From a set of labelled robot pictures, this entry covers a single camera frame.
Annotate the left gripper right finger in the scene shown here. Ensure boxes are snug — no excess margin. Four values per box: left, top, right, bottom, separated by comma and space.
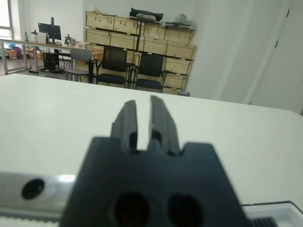
148, 95, 251, 227

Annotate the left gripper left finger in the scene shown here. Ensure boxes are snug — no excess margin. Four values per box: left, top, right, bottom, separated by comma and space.
61, 100, 158, 227

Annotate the black box base white insert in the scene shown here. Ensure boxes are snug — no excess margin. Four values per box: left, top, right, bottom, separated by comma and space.
241, 200, 303, 227

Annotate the brown cardboard box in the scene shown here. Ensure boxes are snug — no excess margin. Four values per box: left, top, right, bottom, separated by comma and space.
25, 46, 45, 60

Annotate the black mesh chair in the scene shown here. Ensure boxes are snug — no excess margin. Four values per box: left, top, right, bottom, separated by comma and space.
96, 45, 129, 87
134, 53, 166, 93

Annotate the grey chair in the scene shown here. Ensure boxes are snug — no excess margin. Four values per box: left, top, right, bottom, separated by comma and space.
64, 48, 93, 83

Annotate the black computer tower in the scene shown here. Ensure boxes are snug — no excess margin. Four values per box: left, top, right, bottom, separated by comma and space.
43, 52, 59, 71

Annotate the black pole stand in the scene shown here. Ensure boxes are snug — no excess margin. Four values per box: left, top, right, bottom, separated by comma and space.
136, 20, 145, 66

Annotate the small black tripod device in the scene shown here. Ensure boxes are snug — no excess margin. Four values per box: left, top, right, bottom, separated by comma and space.
64, 34, 77, 45

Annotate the white door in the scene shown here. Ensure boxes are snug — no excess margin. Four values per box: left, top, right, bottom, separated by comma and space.
250, 0, 303, 112

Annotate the colourful bags pile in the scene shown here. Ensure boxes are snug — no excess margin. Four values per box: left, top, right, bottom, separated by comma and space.
7, 46, 24, 60

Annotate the flat white tray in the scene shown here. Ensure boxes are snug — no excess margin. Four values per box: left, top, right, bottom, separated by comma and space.
161, 20, 196, 31

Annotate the long white desk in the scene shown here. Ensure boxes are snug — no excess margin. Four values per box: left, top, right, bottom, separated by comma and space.
0, 38, 92, 75

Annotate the black computer monitor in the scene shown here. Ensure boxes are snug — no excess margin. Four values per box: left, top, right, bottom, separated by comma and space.
37, 17, 62, 44

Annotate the white plastic bag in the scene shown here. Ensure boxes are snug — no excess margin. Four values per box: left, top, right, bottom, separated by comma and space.
174, 13, 190, 24

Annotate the grey cloth bundle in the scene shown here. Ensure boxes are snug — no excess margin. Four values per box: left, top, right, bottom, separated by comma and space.
136, 13, 156, 21

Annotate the long black bag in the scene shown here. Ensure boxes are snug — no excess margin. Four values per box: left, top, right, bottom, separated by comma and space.
129, 7, 164, 21

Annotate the window with grey frame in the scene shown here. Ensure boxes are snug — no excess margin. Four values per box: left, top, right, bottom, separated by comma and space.
0, 0, 14, 41

